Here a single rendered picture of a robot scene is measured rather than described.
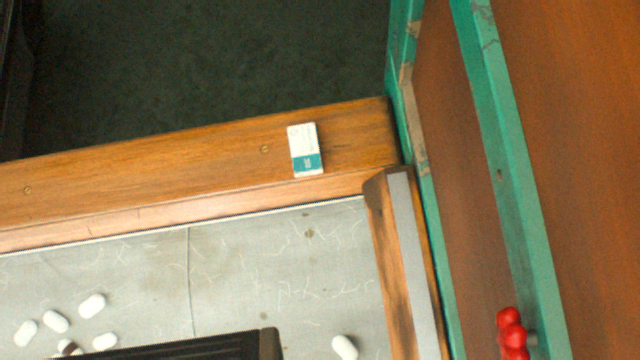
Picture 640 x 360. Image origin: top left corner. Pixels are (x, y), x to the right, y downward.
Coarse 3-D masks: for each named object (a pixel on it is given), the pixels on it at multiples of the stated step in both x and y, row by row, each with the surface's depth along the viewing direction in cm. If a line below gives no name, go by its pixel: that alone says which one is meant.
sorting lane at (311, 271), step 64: (0, 256) 98; (64, 256) 98; (128, 256) 98; (192, 256) 97; (256, 256) 97; (320, 256) 97; (0, 320) 96; (128, 320) 96; (192, 320) 95; (256, 320) 95; (320, 320) 95; (384, 320) 94
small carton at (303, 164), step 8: (288, 128) 96; (296, 128) 96; (304, 128) 96; (312, 128) 96; (288, 136) 96; (296, 136) 96; (304, 136) 96; (312, 136) 96; (296, 144) 96; (304, 144) 96; (312, 144) 96; (296, 152) 95; (304, 152) 95; (312, 152) 95; (296, 160) 95; (304, 160) 95; (312, 160) 95; (320, 160) 95; (296, 168) 95; (304, 168) 95; (312, 168) 95; (320, 168) 95; (296, 176) 96
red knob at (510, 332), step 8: (504, 312) 44; (512, 312) 44; (496, 320) 45; (504, 320) 44; (512, 320) 43; (520, 320) 44; (504, 328) 44; (512, 328) 43; (520, 328) 43; (496, 336) 46; (504, 336) 43; (512, 336) 43; (520, 336) 42; (528, 336) 44; (504, 344) 44; (512, 344) 43; (520, 344) 43; (528, 344) 44; (536, 344) 44; (504, 352) 44; (512, 352) 43; (520, 352) 42; (528, 352) 43
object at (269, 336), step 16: (208, 336) 63; (224, 336) 63; (240, 336) 63; (256, 336) 62; (272, 336) 62; (96, 352) 63; (112, 352) 63; (128, 352) 63; (144, 352) 62; (160, 352) 62; (176, 352) 61; (192, 352) 61; (208, 352) 61; (224, 352) 60; (240, 352) 60; (256, 352) 60; (272, 352) 59
